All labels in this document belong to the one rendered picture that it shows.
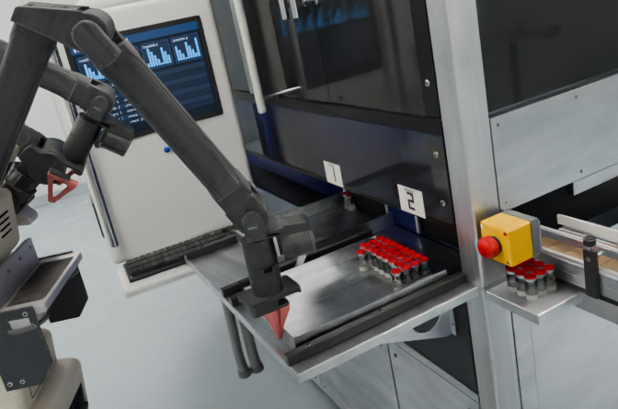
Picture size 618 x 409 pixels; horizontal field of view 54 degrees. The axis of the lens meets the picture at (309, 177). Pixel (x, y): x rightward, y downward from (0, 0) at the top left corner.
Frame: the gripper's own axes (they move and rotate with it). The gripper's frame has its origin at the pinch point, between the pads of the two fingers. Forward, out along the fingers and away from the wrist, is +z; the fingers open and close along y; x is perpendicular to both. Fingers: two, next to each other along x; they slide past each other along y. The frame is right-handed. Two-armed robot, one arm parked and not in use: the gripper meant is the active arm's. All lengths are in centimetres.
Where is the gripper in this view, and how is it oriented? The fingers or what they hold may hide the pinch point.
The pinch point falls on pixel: (278, 334)
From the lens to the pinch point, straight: 115.7
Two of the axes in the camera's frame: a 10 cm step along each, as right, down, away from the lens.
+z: 1.9, 9.4, 2.9
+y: 8.7, -2.9, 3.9
